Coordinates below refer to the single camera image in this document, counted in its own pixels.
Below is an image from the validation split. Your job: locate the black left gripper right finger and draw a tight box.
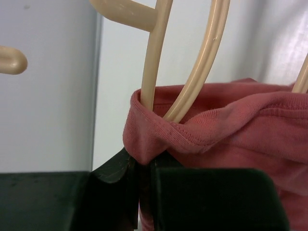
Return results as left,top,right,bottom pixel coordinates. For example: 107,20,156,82
151,152,290,231

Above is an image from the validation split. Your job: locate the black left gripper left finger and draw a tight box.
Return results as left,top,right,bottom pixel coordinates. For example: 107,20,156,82
89,148,139,231

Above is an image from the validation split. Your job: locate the red t shirt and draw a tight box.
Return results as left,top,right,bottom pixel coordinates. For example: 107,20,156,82
123,78,308,231

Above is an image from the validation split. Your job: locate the beige plastic hanger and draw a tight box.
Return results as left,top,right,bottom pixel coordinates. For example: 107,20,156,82
0,0,308,120

